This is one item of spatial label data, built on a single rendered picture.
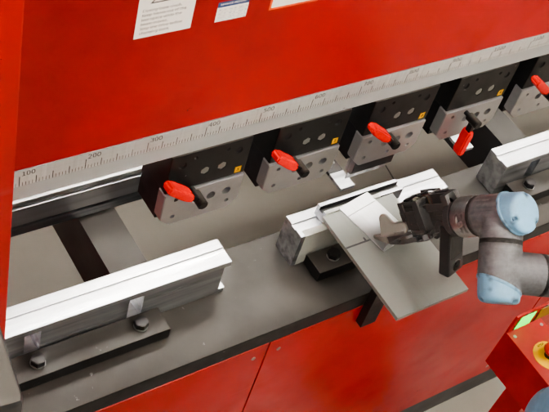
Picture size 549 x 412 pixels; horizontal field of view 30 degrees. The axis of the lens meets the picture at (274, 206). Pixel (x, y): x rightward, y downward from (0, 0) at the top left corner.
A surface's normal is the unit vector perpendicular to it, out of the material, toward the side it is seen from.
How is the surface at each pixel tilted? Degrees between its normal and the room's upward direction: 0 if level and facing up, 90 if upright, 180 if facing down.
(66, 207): 90
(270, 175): 90
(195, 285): 90
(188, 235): 0
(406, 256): 0
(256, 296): 0
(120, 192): 90
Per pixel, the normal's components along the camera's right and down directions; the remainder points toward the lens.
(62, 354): 0.22, -0.64
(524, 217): 0.59, -0.07
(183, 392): 0.51, 0.72
